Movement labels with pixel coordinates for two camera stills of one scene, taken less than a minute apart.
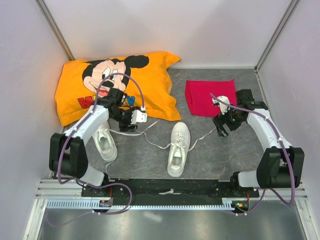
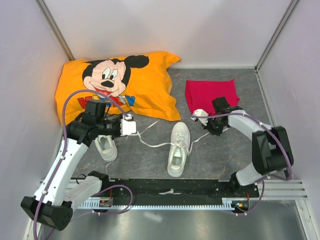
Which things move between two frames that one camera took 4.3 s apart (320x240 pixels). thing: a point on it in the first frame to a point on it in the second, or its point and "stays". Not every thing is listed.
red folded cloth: [200, 100] stays
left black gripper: [124, 127] to [118, 119]
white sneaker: [105, 143] stays
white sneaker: [179, 143] stays
